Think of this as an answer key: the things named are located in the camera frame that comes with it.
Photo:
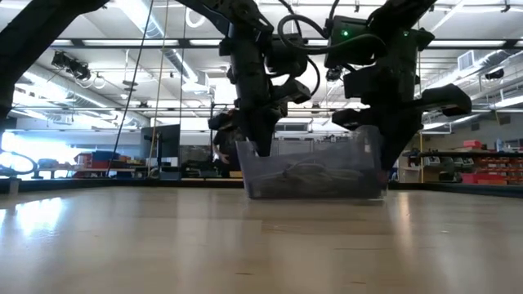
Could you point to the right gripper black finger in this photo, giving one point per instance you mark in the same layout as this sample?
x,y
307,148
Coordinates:
x,y
388,143
447,100

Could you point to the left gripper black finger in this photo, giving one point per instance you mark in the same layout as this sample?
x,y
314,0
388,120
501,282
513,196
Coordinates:
x,y
249,130
269,130

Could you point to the transparent grey plastic bin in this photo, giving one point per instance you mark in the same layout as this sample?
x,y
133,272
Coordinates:
x,y
310,179

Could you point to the person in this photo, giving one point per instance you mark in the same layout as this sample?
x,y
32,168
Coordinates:
x,y
224,151

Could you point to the shelf with red bins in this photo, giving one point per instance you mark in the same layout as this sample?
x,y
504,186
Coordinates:
x,y
449,154

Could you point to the black overhead crossbar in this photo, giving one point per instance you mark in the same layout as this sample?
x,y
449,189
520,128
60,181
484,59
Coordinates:
x,y
184,43

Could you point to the black monitor on stand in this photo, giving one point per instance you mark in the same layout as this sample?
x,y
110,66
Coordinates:
x,y
163,141

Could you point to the blue storage box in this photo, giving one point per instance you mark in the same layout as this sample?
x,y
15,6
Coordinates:
x,y
106,156

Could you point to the red storage box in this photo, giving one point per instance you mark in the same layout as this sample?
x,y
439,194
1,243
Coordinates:
x,y
98,164

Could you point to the silver ventilation duct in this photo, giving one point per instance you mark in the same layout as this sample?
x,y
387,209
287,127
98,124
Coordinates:
x,y
445,83
155,30

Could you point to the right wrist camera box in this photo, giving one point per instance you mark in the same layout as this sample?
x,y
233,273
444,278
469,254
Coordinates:
x,y
367,83

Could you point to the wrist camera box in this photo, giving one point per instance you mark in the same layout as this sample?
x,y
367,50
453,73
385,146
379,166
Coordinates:
x,y
367,83
296,92

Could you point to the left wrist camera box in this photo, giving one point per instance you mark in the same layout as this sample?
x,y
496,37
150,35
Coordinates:
x,y
296,92

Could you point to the black overhead camera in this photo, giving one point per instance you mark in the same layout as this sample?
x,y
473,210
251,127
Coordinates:
x,y
494,74
333,74
77,70

